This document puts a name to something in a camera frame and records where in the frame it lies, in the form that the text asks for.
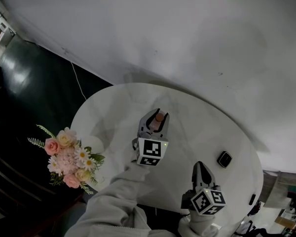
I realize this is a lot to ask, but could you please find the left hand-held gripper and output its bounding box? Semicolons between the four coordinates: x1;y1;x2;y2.
132;108;170;167

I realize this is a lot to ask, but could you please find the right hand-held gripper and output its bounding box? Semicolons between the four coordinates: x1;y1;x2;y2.
180;161;226;216

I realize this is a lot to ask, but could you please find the small pink bottle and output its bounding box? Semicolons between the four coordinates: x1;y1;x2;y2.
148;112;166;131

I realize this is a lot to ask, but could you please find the person's left forearm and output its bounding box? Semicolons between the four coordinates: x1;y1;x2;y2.
85;163;151;232

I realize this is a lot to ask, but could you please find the white curved vanity table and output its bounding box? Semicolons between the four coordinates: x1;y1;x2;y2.
71;82;264;237

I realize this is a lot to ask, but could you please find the black square box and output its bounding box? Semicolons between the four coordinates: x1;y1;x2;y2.
217;151;233;169

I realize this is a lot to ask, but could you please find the grey wooden cabinet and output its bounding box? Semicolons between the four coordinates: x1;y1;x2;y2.
262;170;296;209

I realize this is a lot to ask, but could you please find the pink artificial flower bouquet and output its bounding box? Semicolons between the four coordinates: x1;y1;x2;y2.
27;124;106;196

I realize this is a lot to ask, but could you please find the person's white jacket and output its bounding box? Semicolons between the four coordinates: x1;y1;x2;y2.
67;201;155;237

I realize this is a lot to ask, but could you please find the white cable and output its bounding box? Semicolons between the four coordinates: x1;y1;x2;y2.
70;61;87;101

